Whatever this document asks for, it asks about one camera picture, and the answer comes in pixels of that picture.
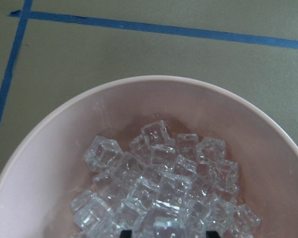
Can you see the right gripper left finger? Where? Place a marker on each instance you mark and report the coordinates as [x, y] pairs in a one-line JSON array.
[[126, 234]]

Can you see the pile of clear ice cubes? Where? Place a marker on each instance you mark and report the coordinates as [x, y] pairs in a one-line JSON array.
[[162, 187]]

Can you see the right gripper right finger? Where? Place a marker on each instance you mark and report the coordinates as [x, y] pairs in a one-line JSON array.
[[212, 234]]

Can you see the pink plastic bowl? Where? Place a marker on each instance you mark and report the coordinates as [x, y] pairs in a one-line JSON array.
[[45, 171]]

